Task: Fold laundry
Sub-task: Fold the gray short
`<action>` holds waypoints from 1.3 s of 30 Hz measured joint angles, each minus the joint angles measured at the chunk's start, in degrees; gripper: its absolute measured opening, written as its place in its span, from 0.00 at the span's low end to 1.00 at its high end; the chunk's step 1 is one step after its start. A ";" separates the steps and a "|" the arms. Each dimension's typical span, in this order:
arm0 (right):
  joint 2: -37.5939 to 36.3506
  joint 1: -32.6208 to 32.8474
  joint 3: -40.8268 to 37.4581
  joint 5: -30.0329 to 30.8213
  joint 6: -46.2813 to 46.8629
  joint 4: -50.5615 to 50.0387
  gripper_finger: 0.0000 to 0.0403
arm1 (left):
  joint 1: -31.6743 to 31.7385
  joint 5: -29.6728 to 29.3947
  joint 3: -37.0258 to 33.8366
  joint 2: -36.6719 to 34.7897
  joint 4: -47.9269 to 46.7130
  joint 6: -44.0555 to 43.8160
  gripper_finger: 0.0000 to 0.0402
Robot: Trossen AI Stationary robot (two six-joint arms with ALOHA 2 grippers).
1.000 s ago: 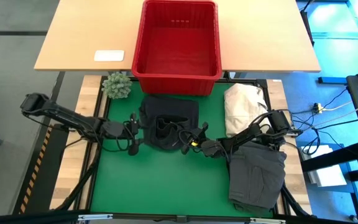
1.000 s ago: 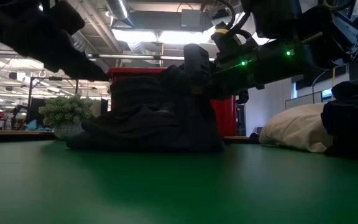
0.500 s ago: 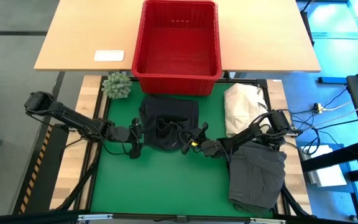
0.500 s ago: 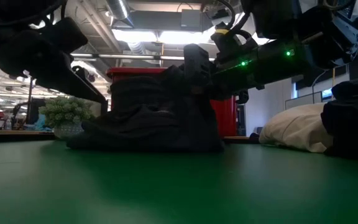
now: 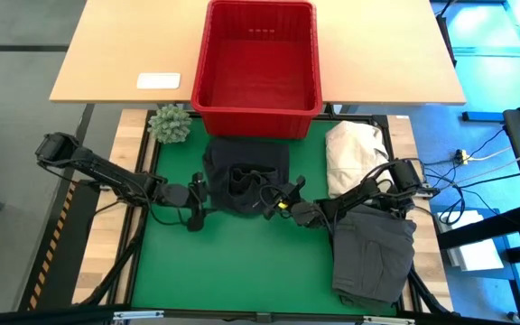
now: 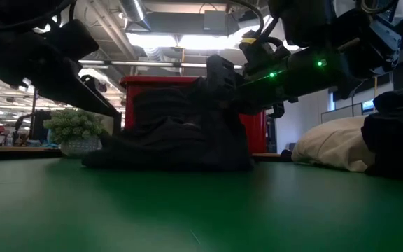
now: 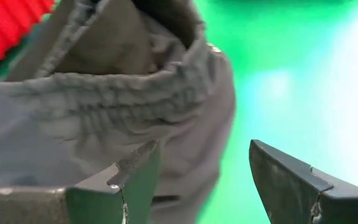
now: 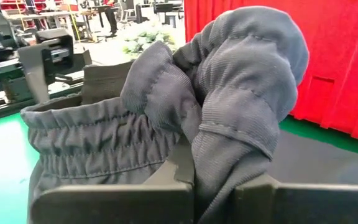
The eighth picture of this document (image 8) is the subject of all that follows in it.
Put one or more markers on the red ribbed plastic bin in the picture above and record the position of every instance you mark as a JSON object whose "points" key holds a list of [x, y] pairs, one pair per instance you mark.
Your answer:
{"points": [[337, 46]]}

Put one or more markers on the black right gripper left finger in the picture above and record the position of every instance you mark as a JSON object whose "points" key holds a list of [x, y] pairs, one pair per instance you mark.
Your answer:
{"points": [[110, 205]]}

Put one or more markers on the green spiky plant ornament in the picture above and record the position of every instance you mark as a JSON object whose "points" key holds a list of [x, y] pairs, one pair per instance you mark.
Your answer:
{"points": [[148, 39]]}

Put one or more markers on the black buttoned garment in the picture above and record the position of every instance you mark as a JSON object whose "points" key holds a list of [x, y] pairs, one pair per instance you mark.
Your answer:
{"points": [[244, 77]]}

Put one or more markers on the person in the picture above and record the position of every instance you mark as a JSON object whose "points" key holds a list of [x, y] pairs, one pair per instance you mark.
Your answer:
{"points": [[112, 17]]}

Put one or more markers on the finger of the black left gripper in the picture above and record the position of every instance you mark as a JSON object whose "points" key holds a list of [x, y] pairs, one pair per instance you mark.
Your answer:
{"points": [[36, 74]]}

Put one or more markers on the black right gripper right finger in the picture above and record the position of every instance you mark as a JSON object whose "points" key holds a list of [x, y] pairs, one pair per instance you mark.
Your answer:
{"points": [[306, 205]]}

